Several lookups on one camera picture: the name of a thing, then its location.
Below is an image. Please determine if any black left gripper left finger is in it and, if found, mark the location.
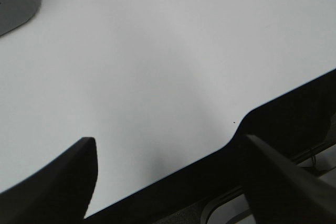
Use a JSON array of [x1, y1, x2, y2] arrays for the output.
[[1, 137, 98, 223]]

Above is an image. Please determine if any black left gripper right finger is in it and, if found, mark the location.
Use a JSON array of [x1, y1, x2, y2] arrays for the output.
[[241, 135, 335, 223]]

